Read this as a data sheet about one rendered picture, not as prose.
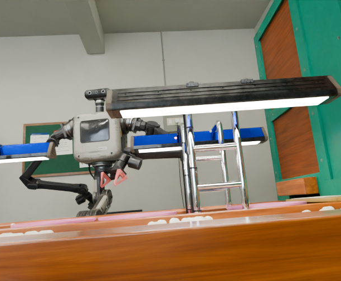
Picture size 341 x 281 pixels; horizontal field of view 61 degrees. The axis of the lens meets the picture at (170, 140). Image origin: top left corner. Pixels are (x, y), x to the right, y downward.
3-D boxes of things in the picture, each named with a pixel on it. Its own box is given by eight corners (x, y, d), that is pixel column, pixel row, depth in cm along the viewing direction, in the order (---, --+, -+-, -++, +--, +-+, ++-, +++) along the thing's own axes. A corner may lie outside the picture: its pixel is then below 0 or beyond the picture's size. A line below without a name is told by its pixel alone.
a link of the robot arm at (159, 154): (188, 158, 183) (191, 142, 179) (192, 162, 178) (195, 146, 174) (121, 160, 166) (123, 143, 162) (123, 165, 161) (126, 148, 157)
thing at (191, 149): (191, 243, 88) (179, 103, 97) (256, 237, 88) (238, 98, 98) (199, 254, 69) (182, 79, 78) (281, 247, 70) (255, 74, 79)
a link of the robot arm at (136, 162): (126, 159, 166) (127, 146, 163) (145, 165, 164) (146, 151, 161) (117, 169, 155) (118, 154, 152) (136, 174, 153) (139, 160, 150)
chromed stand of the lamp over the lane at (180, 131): (183, 231, 127) (174, 131, 136) (228, 227, 128) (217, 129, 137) (186, 236, 108) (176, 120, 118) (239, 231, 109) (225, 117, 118)
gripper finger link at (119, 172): (111, 190, 145) (120, 176, 152) (121, 189, 141) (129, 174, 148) (103, 182, 142) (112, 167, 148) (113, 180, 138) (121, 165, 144)
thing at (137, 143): (132, 153, 136) (131, 137, 138) (263, 143, 138) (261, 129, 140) (130, 150, 128) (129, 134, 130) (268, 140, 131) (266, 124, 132)
